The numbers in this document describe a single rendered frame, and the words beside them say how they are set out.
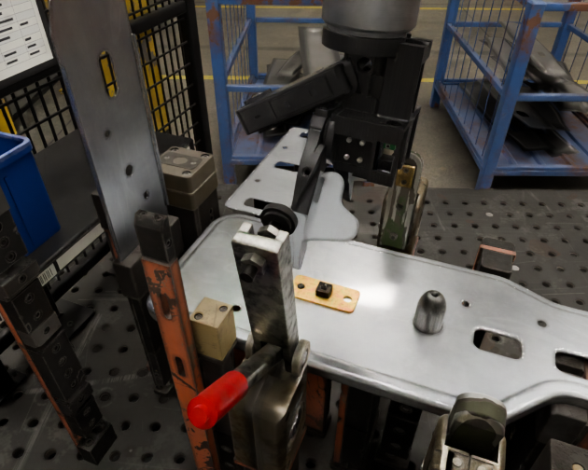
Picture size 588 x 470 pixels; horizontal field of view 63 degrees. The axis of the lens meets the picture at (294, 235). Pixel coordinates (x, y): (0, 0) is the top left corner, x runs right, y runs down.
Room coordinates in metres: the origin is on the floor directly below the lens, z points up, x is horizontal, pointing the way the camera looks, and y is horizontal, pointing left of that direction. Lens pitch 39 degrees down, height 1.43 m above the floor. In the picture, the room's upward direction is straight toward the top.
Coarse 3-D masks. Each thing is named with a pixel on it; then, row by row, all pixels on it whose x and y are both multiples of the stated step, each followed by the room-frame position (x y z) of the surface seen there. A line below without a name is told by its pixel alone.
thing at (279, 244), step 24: (264, 216) 0.29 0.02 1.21; (288, 216) 0.28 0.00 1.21; (240, 240) 0.26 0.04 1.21; (264, 240) 0.26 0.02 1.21; (288, 240) 0.26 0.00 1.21; (240, 264) 0.26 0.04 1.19; (264, 264) 0.25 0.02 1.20; (288, 264) 0.26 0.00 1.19; (264, 288) 0.26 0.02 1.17; (288, 288) 0.26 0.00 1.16; (264, 312) 0.26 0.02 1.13; (288, 312) 0.26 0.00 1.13; (264, 336) 0.27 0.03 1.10; (288, 336) 0.26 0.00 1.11; (288, 360) 0.27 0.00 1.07
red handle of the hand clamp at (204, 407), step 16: (256, 352) 0.26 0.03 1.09; (272, 352) 0.26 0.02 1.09; (240, 368) 0.22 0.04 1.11; (256, 368) 0.23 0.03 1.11; (224, 384) 0.19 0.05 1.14; (240, 384) 0.20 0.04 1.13; (192, 400) 0.18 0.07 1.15; (208, 400) 0.17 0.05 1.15; (224, 400) 0.18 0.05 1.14; (192, 416) 0.17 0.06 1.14; (208, 416) 0.17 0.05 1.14
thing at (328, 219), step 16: (320, 176) 0.36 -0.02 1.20; (336, 176) 0.36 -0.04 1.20; (320, 192) 0.36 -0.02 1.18; (336, 192) 0.35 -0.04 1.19; (320, 208) 0.34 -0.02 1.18; (336, 208) 0.34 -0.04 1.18; (304, 224) 0.33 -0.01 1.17; (320, 224) 0.33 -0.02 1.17; (336, 224) 0.33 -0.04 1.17; (352, 224) 0.33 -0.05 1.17; (304, 240) 0.33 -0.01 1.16; (320, 240) 0.32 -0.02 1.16; (336, 240) 0.32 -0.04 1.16
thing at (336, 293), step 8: (296, 280) 0.43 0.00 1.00; (304, 280) 0.43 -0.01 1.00; (312, 280) 0.43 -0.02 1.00; (320, 280) 0.43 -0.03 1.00; (296, 288) 0.42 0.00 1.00; (304, 288) 0.42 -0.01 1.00; (312, 288) 0.42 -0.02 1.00; (320, 288) 0.41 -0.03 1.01; (328, 288) 0.41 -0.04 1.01; (336, 288) 0.42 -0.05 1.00; (344, 288) 0.42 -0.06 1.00; (296, 296) 0.41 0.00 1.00; (304, 296) 0.41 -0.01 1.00; (312, 296) 0.41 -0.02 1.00; (320, 296) 0.41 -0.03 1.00; (328, 296) 0.40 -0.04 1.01; (336, 296) 0.41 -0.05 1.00; (344, 296) 0.41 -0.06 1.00; (352, 296) 0.41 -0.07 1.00; (320, 304) 0.39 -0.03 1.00; (328, 304) 0.39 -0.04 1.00; (336, 304) 0.39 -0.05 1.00; (344, 304) 0.39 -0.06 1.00; (352, 304) 0.39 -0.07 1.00
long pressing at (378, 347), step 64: (192, 256) 0.48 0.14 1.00; (320, 256) 0.48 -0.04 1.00; (384, 256) 0.48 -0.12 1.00; (320, 320) 0.37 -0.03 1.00; (384, 320) 0.37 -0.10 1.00; (448, 320) 0.37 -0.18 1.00; (512, 320) 0.37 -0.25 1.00; (576, 320) 0.37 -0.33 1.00; (384, 384) 0.28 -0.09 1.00; (448, 384) 0.29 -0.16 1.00; (512, 384) 0.29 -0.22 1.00; (576, 384) 0.28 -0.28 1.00
